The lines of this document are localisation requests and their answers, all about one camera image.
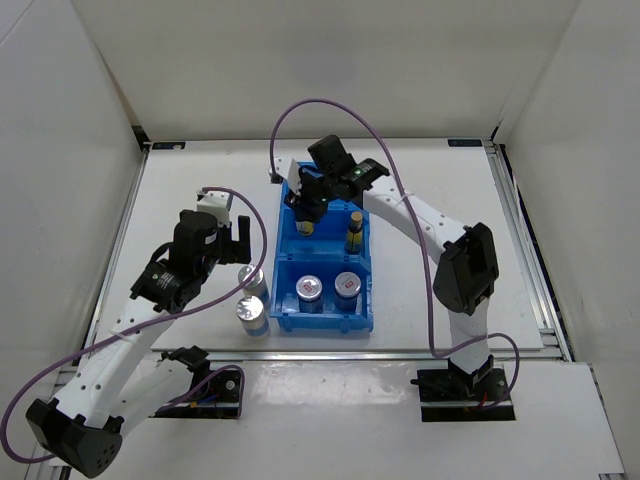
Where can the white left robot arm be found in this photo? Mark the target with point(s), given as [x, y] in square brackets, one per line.
[84, 423]

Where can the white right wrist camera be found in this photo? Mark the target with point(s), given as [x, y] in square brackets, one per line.
[293, 177]

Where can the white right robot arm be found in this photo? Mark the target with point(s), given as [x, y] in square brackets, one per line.
[460, 261]

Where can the yellow label sauce bottle front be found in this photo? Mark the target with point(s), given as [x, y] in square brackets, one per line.
[305, 228]

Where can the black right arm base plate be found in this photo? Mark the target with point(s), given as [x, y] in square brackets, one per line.
[441, 401]

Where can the silver lid jar front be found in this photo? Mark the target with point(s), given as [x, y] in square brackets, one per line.
[250, 311]

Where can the aluminium table edge rail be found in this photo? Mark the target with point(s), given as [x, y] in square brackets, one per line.
[546, 354]

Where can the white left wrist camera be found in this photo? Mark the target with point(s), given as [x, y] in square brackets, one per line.
[215, 203]

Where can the blue plastic divided bin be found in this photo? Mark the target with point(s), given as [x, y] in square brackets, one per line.
[323, 255]

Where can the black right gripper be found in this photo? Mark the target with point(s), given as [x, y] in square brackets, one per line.
[303, 209]

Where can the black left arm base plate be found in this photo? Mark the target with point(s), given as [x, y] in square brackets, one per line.
[221, 398]

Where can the yellow label sauce bottle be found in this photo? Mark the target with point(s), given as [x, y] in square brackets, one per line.
[305, 228]
[353, 240]

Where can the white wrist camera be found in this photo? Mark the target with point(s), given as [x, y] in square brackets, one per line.
[215, 203]
[293, 177]

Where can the silver lid jar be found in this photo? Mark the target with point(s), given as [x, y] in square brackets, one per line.
[250, 311]
[255, 283]

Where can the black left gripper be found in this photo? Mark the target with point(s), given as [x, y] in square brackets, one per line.
[235, 251]

